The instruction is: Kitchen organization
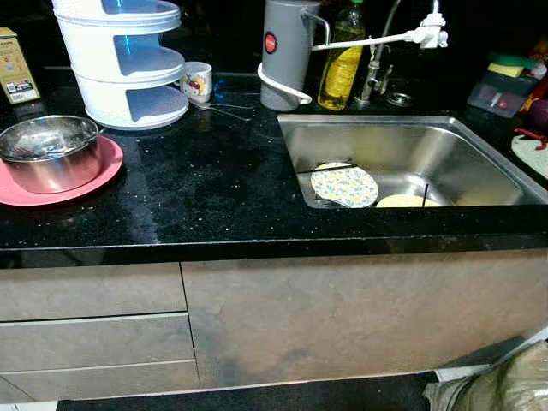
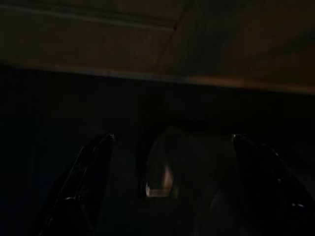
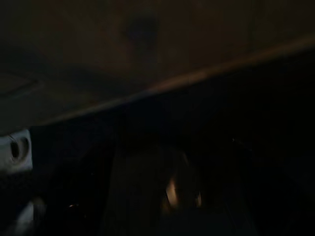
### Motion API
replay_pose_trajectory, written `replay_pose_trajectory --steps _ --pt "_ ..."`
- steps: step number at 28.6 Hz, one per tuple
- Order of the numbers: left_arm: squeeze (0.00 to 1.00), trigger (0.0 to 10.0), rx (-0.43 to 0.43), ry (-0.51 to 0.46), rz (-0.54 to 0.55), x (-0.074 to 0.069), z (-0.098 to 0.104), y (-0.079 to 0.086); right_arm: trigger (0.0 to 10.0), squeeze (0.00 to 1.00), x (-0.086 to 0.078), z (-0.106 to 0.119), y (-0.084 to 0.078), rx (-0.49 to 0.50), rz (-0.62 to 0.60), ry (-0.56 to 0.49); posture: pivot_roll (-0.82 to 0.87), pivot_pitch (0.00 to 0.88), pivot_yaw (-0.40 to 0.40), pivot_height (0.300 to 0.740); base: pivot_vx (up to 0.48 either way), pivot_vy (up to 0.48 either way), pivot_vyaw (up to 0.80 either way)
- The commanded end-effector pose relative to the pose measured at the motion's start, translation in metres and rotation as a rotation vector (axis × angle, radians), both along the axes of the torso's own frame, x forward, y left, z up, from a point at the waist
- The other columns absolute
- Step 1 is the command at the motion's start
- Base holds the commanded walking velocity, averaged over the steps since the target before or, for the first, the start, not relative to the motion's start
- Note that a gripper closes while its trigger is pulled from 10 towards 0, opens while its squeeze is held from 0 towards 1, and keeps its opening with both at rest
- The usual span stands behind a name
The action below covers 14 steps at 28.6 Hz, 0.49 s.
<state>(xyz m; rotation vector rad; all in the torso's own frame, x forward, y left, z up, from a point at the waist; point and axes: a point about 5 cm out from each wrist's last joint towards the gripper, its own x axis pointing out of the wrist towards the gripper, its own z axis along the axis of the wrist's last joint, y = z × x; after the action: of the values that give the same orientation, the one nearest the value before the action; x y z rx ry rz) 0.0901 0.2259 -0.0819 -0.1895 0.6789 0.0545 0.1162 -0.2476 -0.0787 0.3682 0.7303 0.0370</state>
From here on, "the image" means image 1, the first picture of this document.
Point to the brown cabinet door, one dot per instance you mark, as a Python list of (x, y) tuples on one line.
[(342, 317)]

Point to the red patterned package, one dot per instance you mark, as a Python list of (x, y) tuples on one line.
[(543, 64)]

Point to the white tiered storage rack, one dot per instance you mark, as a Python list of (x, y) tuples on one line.
[(94, 94)]

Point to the pink plastic plate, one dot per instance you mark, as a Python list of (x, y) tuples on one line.
[(103, 167)]

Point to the metal spoon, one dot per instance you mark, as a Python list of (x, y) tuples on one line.
[(223, 105)]

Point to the round metal sink strainer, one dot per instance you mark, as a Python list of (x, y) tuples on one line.
[(400, 99)]

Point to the white printed mug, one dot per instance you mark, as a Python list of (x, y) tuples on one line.
[(199, 84)]

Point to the floral patterned round plate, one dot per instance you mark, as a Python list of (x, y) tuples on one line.
[(342, 184)]

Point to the small steel bowl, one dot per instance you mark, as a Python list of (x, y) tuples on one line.
[(328, 204)]

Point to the yellow green sponge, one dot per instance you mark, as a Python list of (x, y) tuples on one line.
[(505, 68)]

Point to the clear soap sponge holder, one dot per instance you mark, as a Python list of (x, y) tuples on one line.
[(497, 94)]

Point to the white skirting strip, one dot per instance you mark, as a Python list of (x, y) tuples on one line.
[(452, 373)]

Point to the pale yellow plate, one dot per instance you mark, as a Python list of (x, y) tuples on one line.
[(402, 202)]

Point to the chrome faucet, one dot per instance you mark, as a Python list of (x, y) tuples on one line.
[(374, 77)]

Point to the yellow tea box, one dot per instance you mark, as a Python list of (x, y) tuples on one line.
[(17, 73)]

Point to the stainless steel sink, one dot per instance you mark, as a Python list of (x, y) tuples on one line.
[(411, 141)]

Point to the yellow oil bottle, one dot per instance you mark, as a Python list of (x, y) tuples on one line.
[(341, 77)]

